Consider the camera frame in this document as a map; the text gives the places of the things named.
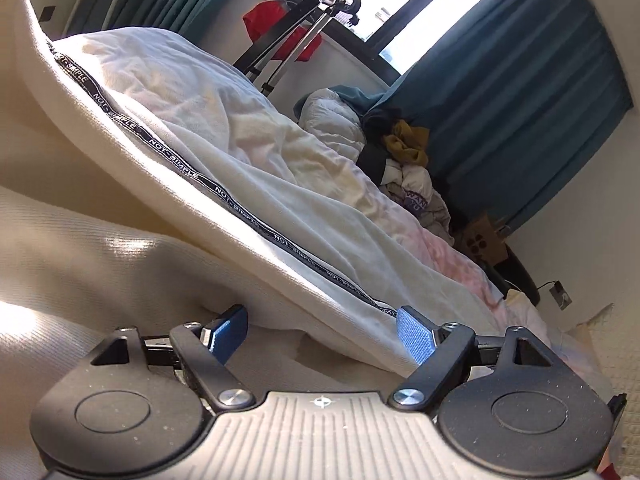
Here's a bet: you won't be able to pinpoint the leaning flat panel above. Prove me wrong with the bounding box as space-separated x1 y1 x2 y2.
234 2 306 78

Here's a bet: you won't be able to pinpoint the wall outlet with plug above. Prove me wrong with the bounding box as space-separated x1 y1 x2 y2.
537 280 574 312

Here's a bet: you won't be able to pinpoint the black silver tripod stand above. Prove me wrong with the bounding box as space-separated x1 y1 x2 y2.
255 0 363 96

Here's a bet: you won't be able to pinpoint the cream pants with black stripe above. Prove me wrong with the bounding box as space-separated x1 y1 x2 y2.
0 0 418 480

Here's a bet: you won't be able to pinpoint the black framed window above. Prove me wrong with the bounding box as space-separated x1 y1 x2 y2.
245 0 526 66

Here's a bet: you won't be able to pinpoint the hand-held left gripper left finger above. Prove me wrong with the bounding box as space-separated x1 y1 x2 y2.
89 304 256 410

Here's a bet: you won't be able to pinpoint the white pillow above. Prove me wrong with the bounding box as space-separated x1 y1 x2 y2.
295 87 368 161

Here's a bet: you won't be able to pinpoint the dark garment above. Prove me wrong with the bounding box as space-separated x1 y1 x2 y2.
356 105 401 183

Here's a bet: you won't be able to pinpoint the brown paper bag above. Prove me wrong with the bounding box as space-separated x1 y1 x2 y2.
460 212 508 266

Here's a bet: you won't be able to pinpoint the light blue cloth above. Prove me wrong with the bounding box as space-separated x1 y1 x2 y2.
330 85 392 112

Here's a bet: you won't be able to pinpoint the mustard yellow garment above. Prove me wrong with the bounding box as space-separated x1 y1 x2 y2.
382 120 431 166

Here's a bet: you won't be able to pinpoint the red cloth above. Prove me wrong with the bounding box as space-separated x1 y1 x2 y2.
243 0 323 61

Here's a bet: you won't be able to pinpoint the black sofa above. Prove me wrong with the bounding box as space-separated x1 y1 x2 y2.
480 240 541 306

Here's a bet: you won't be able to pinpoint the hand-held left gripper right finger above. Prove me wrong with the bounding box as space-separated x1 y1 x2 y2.
392 305 557 410

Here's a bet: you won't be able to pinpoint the pile of white grey clothes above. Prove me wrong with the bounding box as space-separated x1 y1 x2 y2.
380 160 453 246

